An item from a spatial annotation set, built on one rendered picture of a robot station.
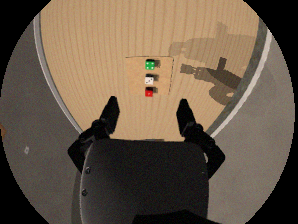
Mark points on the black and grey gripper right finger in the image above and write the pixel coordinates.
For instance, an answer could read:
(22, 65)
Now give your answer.
(193, 132)

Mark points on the tan textured mat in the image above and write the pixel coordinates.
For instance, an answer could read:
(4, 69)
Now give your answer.
(162, 74)

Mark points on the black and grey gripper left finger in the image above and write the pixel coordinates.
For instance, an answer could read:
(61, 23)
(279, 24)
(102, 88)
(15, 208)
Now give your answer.
(100, 129)

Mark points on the dark red die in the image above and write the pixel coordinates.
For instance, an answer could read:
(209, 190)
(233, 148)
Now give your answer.
(149, 91)

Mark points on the green die with white pips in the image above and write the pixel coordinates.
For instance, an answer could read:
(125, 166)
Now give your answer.
(149, 64)

